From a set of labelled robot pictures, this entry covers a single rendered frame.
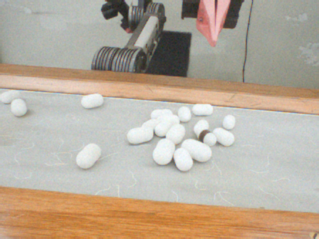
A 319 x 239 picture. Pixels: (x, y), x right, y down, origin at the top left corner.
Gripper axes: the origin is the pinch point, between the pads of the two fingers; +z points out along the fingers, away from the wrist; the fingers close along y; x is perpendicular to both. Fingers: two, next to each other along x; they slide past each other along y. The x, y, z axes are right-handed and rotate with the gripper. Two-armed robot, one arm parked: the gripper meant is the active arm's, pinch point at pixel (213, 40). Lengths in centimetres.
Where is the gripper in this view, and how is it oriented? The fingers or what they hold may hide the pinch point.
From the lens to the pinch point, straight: 43.2
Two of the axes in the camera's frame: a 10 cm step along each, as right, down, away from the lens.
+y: 10.0, 0.7, 0.0
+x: -0.3, 4.5, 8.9
